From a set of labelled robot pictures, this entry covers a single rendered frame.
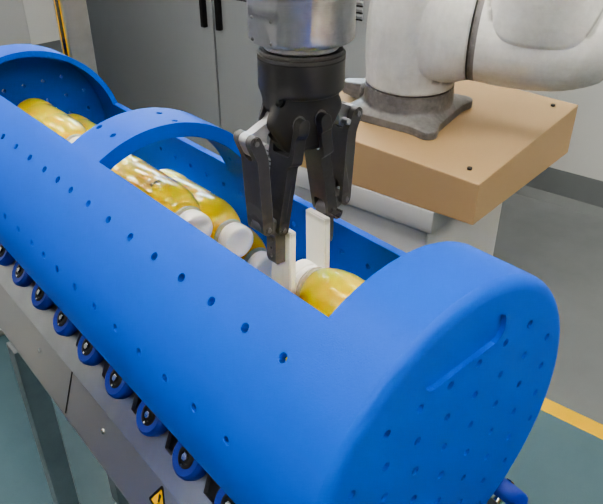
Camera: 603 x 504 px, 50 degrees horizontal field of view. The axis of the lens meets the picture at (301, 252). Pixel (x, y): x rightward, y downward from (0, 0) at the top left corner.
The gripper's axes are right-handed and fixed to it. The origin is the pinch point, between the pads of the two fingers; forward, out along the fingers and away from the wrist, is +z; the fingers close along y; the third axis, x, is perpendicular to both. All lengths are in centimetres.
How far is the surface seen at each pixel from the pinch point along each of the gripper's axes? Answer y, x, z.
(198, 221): 5.2, -10.6, -0.9
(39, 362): 18.4, -35.6, 27.5
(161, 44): -110, -225, 37
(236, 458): 19.1, 15.6, 2.2
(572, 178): -258, -95, 101
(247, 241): -1.2, -10.9, 4.0
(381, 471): 13.5, 23.9, 0.4
